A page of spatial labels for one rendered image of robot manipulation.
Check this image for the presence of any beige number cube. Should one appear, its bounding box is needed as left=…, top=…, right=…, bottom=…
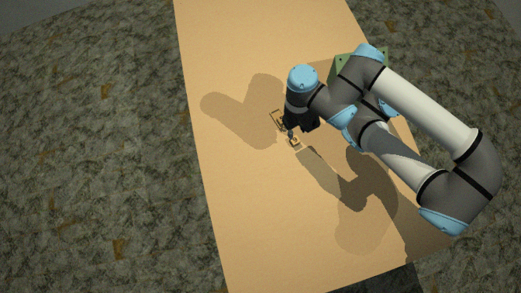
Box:
left=289, top=135, right=301, bottom=147
left=276, top=114, right=284, bottom=127

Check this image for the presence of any tan shallow rectangular tray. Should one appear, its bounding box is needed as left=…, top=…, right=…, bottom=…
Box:
left=269, top=108, right=285, bottom=130

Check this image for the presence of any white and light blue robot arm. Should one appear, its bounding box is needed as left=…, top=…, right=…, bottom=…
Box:
left=286, top=43, right=503, bottom=236

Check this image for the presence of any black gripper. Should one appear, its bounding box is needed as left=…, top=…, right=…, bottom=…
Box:
left=282, top=95, right=320, bottom=140

